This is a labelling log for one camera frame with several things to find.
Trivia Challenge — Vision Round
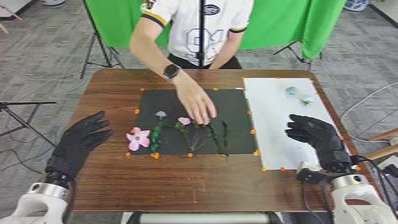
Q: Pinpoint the dark mat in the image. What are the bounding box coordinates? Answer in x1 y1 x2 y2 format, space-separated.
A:
129 88 260 156

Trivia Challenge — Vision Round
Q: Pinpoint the pale grey bar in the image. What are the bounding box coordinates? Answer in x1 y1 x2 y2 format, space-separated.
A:
125 212 280 224

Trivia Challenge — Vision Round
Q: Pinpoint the black backdrop stand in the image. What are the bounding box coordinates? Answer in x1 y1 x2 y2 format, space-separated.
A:
77 0 125 80
271 41 324 72

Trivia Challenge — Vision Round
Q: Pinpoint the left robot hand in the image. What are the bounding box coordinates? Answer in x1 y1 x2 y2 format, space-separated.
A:
42 110 115 183

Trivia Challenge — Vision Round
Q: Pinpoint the black tripod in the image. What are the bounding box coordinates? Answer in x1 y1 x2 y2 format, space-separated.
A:
0 100 60 148

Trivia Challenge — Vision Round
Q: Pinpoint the white sheet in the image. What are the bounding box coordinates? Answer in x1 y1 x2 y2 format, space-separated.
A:
241 77 340 172

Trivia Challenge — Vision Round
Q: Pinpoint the green sprig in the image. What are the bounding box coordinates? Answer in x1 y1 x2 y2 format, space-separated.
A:
218 120 232 157
204 123 221 155

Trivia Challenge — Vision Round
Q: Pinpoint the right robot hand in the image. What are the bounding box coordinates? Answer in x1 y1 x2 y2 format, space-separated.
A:
283 113 355 173

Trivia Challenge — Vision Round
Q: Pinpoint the small pink flower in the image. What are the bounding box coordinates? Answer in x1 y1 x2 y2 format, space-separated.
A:
172 116 205 153

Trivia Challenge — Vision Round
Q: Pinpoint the black stand pole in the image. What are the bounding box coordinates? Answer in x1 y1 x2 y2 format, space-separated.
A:
195 0 207 68

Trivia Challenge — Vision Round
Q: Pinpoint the person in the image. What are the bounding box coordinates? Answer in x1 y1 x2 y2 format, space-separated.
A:
127 0 255 126

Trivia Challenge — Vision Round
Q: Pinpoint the large pink flower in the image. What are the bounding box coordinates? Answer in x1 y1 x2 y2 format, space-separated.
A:
124 126 152 153

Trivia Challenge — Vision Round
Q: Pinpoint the black cable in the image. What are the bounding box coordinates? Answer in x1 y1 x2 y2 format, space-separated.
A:
351 154 398 215

